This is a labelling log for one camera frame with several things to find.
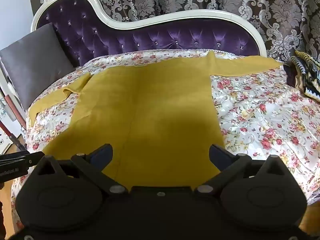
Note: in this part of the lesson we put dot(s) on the red stick vacuum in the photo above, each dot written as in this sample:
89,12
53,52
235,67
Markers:
11,136

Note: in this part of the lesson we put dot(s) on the printed sign board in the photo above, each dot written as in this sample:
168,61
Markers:
4,141

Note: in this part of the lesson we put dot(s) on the black yellow striped cloth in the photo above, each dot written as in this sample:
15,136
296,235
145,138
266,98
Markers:
307,72

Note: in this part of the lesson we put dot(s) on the floral print bedspread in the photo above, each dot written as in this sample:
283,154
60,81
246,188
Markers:
262,130

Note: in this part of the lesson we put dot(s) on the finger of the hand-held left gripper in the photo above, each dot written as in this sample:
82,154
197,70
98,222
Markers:
27,158

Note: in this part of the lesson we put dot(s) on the white frame with brown band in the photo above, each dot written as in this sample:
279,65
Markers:
10,97

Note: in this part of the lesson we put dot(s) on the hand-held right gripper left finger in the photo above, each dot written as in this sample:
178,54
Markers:
103,155

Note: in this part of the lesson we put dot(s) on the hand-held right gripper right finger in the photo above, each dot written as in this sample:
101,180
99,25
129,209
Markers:
217,155

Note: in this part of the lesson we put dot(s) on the dark purple cloth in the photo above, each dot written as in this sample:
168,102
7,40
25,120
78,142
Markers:
291,76

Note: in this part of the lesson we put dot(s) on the purple tufted sofa white frame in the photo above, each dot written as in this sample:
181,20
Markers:
175,37

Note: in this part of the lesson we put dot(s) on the grey cushion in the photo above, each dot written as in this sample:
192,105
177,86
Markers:
35,60

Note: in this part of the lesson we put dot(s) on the mustard yellow knit sweater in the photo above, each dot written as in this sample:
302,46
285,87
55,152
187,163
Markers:
150,105

